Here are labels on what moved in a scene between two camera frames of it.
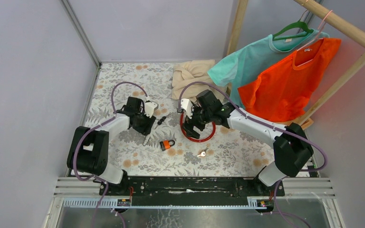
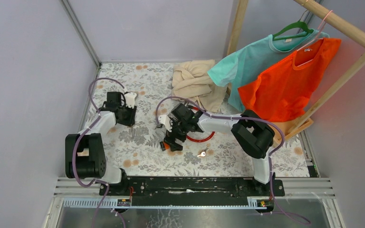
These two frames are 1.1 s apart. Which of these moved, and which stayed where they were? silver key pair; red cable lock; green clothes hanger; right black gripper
Moved: right black gripper
Stayed: green clothes hanger; red cable lock; silver key pair
